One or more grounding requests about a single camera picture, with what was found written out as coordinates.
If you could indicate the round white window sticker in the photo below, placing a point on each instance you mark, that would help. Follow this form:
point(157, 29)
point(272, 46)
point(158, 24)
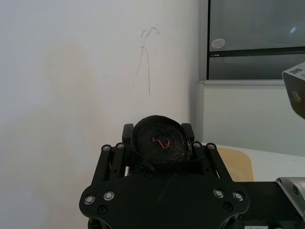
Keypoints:
point(218, 43)

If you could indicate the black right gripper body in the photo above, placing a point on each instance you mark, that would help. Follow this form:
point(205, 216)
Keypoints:
point(259, 200)

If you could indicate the tan wooden chair back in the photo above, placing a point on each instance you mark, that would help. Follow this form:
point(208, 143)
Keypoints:
point(236, 164)

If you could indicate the white partition panel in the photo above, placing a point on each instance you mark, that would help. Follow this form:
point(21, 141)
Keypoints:
point(243, 112)

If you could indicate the white table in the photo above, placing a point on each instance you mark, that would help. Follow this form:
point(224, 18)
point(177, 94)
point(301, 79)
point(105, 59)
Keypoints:
point(274, 164)

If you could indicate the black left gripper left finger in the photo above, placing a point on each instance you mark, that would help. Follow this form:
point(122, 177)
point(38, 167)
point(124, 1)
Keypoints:
point(112, 162)

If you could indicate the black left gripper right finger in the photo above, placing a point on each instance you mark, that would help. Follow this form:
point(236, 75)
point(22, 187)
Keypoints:
point(209, 162)

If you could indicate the dark glass window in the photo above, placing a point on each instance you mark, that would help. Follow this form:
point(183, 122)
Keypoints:
point(257, 23)

